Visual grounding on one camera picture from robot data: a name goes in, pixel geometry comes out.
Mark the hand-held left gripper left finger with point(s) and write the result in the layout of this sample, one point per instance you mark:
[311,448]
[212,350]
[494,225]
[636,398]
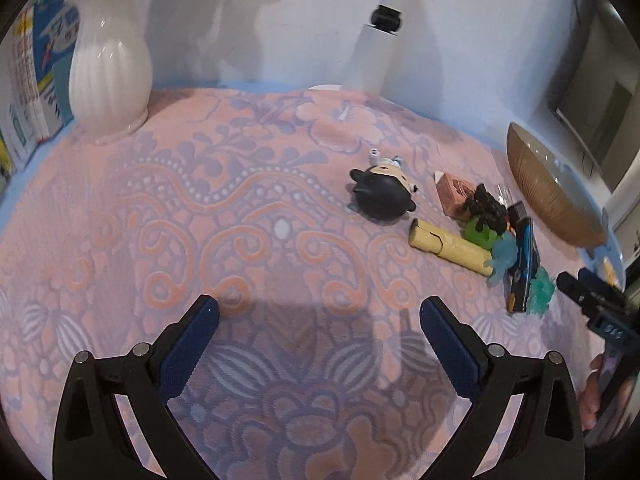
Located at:
[192,340]

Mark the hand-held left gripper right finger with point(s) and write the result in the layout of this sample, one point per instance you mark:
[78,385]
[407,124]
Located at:
[447,342]

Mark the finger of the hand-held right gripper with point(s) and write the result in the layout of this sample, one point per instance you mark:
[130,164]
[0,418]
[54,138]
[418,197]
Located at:
[602,292]
[575,292]

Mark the yellow highlighter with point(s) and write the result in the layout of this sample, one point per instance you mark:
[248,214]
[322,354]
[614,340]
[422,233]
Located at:
[445,245]

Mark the brown ribbed glass bowl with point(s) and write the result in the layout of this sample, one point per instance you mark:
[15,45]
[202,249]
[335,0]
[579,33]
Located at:
[545,185]

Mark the green toy dinosaur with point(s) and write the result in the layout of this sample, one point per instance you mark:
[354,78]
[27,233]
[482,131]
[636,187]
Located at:
[476,234]

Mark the black-haired figurine toy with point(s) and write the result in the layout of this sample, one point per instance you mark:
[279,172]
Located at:
[382,192]

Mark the person's right hand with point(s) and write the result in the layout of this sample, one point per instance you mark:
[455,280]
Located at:
[592,395]

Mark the teal toy figure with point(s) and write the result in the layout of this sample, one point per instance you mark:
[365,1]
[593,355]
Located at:
[542,292]

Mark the light blue toy figure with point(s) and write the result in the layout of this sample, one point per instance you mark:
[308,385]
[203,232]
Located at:
[504,257]

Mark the pink patterned tablecloth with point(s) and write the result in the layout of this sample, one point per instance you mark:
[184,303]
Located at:
[250,210]

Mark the small brown box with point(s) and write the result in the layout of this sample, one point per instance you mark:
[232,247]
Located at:
[452,195]

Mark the white ribbed vase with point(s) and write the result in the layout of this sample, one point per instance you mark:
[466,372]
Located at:
[110,75]

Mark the wall television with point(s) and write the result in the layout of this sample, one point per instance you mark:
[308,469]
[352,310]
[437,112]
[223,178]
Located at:
[595,90]

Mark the white lamp post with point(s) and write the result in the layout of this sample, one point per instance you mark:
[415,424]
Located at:
[380,60]

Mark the black clip on post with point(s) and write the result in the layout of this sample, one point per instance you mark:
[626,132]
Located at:
[386,19]

